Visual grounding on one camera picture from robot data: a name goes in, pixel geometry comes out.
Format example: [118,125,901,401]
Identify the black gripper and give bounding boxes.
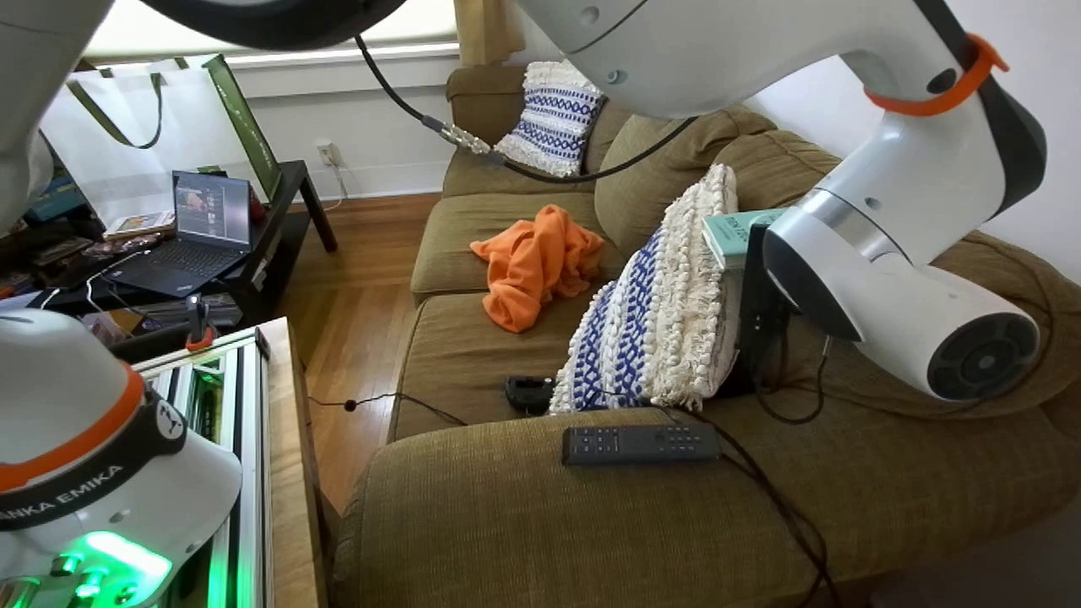
[720,218,839,400]

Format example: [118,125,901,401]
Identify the large white blue knit pillow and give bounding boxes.
[549,163,752,420]

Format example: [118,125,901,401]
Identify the black remote control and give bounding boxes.
[562,422,726,468]

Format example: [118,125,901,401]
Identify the small black round device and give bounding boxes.
[499,374,559,420]

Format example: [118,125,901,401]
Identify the orange cloth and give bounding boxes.
[466,204,610,339]

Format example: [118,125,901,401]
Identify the olive green fabric sofa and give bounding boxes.
[333,61,1081,608]

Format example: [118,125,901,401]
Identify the small white blue knit pillow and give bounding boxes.
[491,56,613,182]

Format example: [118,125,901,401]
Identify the beige curtain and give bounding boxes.
[453,0,529,67]

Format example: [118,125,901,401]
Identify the black low table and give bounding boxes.
[0,159,342,365]

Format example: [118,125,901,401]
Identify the black orange clamp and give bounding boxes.
[183,295,218,353]

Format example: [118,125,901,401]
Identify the black open laptop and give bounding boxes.
[97,164,258,302]

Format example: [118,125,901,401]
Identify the black cable over sofa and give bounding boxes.
[663,405,846,608]

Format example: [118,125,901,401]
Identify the orange strap on arm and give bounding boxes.
[863,29,1013,121]

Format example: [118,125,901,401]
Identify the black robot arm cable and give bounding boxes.
[352,29,707,188]

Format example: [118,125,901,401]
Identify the thin black floor cable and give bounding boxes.
[308,385,466,428]

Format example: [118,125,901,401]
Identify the aluminium profile frame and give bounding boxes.
[131,317,273,608]

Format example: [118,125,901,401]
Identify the white tote bag green handles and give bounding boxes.
[32,49,283,235]

